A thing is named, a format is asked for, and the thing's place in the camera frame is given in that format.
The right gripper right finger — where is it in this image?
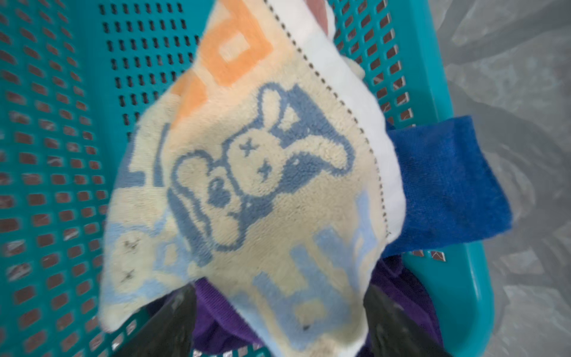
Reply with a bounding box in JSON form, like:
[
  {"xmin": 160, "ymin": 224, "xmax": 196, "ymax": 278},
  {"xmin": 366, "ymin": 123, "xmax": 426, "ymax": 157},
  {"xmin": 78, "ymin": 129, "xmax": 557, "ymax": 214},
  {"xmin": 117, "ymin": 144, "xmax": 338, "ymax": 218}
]
[{"xmin": 364, "ymin": 286, "xmax": 450, "ymax": 357}]

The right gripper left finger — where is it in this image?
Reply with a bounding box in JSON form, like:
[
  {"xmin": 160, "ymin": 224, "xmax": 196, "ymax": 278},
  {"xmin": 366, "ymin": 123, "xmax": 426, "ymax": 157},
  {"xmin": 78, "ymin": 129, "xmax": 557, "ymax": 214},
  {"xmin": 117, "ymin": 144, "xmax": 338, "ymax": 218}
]
[{"xmin": 113, "ymin": 285, "xmax": 197, "ymax": 357}]

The rabbit print towel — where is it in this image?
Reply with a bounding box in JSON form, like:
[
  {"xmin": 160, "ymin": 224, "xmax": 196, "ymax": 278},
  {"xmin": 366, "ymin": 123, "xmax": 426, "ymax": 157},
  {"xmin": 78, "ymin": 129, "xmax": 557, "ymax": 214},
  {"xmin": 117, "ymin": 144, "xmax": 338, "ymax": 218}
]
[{"xmin": 98, "ymin": 1, "xmax": 406, "ymax": 356}]

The teal plastic basket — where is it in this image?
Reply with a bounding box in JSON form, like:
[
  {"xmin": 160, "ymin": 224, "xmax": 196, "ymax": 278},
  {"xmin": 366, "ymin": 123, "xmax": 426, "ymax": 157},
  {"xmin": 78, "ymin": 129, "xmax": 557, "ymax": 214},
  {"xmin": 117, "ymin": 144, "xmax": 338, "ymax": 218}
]
[{"xmin": 1, "ymin": 1, "xmax": 495, "ymax": 356}]

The purple towel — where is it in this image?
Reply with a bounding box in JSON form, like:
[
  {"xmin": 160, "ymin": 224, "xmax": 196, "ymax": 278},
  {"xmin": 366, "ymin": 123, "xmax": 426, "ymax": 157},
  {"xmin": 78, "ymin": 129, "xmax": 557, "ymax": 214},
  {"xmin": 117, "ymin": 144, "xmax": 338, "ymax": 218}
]
[{"xmin": 193, "ymin": 256, "xmax": 444, "ymax": 355}]

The blue towel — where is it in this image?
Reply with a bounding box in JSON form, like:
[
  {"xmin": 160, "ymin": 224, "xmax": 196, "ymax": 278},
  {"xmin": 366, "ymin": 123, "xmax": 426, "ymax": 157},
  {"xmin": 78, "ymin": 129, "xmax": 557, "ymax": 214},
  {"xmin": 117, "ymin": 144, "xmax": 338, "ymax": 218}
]
[{"xmin": 383, "ymin": 116, "xmax": 513, "ymax": 257}]

